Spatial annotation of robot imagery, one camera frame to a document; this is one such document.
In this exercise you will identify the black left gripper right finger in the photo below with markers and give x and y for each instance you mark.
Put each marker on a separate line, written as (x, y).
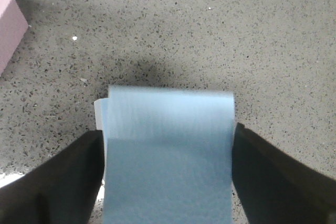
(273, 187)

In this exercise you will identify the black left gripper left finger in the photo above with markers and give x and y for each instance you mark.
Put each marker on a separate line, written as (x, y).
(61, 190)

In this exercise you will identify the light blue foam cube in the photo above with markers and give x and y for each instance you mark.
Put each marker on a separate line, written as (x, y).
(168, 155)
(98, 113)

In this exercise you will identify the pink foam cube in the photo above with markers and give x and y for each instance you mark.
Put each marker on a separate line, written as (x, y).
(13, 28)

